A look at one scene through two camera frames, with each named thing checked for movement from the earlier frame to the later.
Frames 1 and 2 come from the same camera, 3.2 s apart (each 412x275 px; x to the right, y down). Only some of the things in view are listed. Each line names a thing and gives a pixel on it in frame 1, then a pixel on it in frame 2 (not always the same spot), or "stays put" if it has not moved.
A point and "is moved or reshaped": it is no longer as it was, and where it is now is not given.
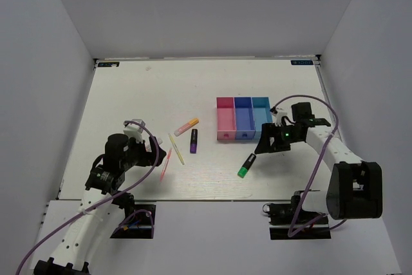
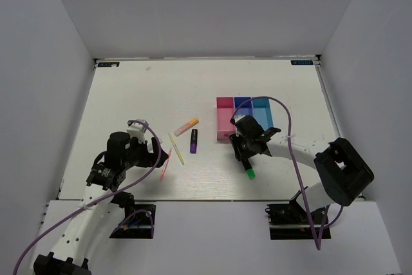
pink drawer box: [226, 128] stays put
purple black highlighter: [194, 141] stays put
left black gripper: [147, 156] stays put
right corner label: [301, 62] stays put
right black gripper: [270, 130] -> [241, 154]
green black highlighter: [243, 170] is moved or reshaped
